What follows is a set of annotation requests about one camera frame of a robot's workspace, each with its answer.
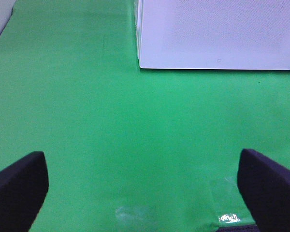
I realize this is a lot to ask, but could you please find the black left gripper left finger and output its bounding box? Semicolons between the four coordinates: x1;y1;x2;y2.
0;151;49;232

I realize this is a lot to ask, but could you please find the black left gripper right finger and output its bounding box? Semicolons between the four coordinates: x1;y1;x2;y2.
237;148;290;232

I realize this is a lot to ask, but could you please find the white microwave door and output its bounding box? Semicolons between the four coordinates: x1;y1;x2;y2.
134;0;290;70

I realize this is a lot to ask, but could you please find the green table cloth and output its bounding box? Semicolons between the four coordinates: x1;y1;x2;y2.
0;0;290;232

